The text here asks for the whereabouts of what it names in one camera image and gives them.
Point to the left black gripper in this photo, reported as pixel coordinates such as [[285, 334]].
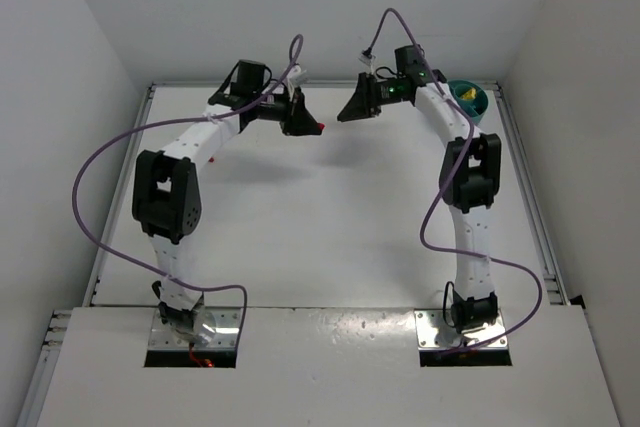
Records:
[[291, 112]]

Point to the metal base plate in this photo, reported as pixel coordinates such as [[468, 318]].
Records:
[[435, 335], [215, 329]]

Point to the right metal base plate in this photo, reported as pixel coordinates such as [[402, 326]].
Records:
[[435, 335]]

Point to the yellow lego brick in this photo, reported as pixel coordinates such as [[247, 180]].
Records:
[[469, 95]]

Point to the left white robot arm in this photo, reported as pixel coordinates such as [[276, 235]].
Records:
[[167, 196]]

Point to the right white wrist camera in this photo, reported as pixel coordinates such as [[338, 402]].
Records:
[[367, 58]]

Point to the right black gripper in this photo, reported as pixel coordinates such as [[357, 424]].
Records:
[[372, 97]]

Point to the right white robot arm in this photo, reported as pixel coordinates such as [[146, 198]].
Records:
[[469, 178]]

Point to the teal divided round container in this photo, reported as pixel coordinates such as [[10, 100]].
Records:
[[476, 108]]

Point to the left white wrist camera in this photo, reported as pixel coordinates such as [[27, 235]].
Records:
[[296, 77]]

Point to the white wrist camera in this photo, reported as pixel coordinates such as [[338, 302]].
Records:
[[367, 58], [296, 77]]

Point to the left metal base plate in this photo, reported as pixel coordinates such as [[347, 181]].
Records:
[[215, 329]]

